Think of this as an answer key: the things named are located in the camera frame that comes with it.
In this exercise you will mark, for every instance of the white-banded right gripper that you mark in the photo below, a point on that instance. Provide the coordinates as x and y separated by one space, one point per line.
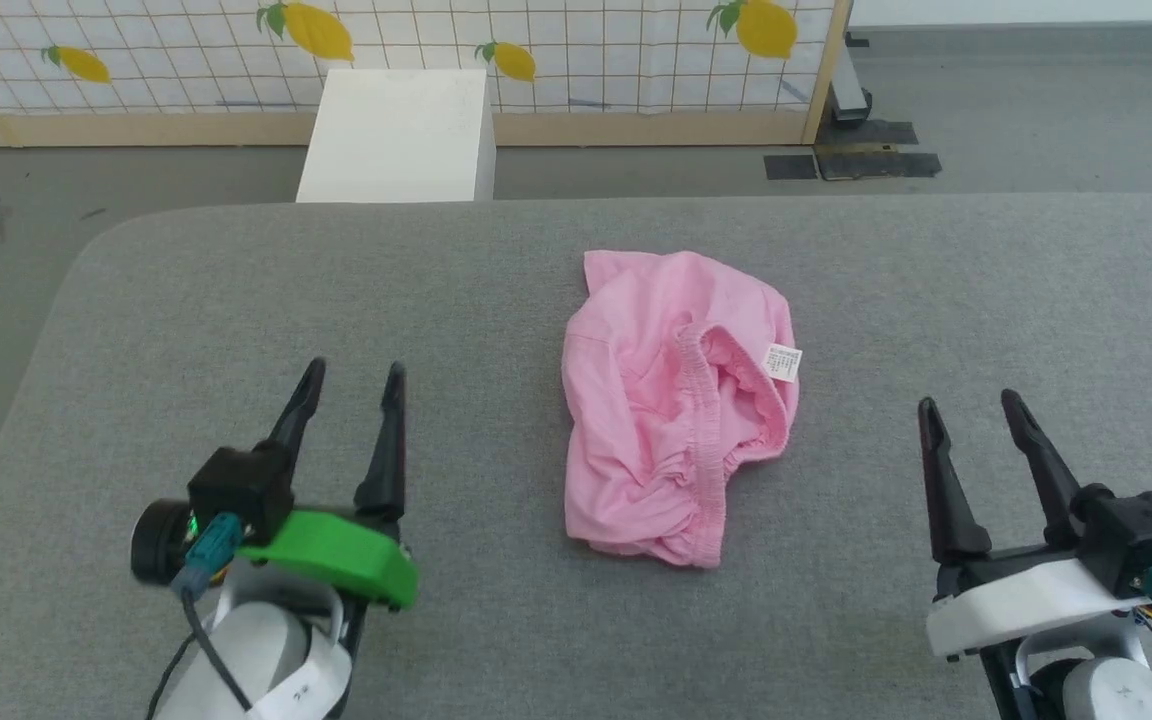
1026 605

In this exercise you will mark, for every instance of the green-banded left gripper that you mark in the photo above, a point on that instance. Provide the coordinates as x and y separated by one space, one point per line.
336 555

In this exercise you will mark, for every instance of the pink garment with white label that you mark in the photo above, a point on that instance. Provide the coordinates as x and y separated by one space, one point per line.
656 410

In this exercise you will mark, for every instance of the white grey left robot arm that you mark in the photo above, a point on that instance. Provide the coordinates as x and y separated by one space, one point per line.
256 655

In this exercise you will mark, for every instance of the grey fabric sofa cushion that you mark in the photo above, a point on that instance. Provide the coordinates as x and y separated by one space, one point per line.
436 320

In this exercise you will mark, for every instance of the white rectangular box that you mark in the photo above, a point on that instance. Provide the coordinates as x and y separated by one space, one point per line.
401 135

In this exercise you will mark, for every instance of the long black floor tape strip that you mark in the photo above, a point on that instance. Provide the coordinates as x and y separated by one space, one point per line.
881 165

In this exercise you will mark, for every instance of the small black floor tape patch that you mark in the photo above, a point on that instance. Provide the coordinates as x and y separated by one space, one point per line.
790 167

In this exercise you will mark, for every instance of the lemon-print grid partition screen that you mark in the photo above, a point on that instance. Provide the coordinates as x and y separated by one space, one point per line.
186 60

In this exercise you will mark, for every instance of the grey metal stand foot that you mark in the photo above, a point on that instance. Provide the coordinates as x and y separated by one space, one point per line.
848 90

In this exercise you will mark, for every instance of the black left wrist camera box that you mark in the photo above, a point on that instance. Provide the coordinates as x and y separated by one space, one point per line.
241 490

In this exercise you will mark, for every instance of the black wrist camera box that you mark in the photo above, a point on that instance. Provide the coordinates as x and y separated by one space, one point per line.
241 490
1136 535

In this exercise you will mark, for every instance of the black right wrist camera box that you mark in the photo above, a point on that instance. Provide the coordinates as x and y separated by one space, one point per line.
1136 535

